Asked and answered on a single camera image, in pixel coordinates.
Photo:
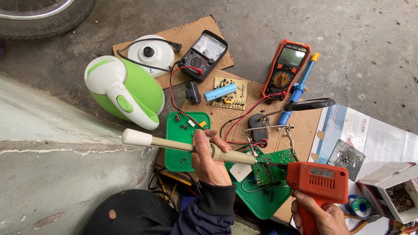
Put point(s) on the red analog meter lead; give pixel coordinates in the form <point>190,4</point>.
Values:
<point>172,94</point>

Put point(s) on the small yellow component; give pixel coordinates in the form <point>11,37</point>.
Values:
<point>203,124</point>

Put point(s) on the small black cylindrical part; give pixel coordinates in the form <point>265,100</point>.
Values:
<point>193,93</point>

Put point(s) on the orange digital multimeter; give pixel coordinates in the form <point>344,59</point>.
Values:
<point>287,67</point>

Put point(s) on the green white electric kettle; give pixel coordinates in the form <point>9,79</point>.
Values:
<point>130,88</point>

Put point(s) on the large cardboard sheet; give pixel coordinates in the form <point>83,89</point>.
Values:
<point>303,130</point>

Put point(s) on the beige desoldering pump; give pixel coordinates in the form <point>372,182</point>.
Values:
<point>166,143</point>

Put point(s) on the white carton with debris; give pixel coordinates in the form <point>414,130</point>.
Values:
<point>388,192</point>

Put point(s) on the person's black trouser knee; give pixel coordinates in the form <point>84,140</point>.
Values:
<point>137,215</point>

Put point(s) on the person's right hand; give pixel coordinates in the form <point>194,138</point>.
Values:
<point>333,222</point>

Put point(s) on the printed paper sheet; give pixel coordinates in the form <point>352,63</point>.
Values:
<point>378,137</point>

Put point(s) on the helping hands magnifier stand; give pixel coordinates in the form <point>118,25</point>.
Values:
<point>261,125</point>

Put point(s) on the small brown capacitor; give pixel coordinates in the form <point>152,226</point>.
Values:
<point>177,118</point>

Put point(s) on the green plastic tray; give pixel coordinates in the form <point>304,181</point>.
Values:
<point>261,202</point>
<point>178,143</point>

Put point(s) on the grey metal plate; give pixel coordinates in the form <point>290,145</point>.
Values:
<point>346,160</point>

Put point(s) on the small cardboard sheet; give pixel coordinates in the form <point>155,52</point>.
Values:
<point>187,32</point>

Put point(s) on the blue cylindrical battery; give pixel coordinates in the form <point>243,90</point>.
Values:
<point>220,92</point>

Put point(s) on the motorcycle wheel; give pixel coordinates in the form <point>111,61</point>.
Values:
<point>42,22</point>

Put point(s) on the white kettle base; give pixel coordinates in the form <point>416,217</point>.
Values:
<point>160,58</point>

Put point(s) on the red digital meter lead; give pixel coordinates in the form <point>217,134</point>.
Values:
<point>245,116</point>

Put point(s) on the orange soldering gun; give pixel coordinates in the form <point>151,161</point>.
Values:
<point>318,181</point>

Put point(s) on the person's left hand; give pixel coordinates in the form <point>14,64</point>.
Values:
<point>209,171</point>

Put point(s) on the white card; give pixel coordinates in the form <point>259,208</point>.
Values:
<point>241,171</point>

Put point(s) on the green circuit board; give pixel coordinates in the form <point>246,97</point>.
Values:
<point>272,171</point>

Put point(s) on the black digital meter lead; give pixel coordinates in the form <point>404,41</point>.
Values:
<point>228,123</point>

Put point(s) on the black analog multimeter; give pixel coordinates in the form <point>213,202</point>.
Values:
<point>204,54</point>

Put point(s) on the beige circuit board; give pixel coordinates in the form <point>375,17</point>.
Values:
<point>240,94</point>

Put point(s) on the blue desoldering pump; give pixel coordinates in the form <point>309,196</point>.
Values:
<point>297,89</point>

